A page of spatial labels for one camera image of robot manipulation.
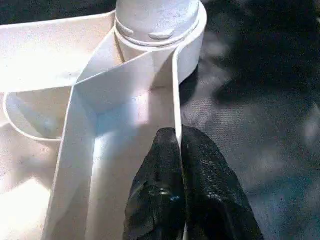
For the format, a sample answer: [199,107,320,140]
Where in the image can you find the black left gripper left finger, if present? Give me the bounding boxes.
[122,127,187,240]

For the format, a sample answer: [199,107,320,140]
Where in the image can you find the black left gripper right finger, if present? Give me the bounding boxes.
[181,125,265,240]

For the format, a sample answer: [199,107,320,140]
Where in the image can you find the white plastic table top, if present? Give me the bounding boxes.
[0,0,208,240]

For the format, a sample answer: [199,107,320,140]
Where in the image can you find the white plastic table leg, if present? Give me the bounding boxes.
[114,0,201,48]

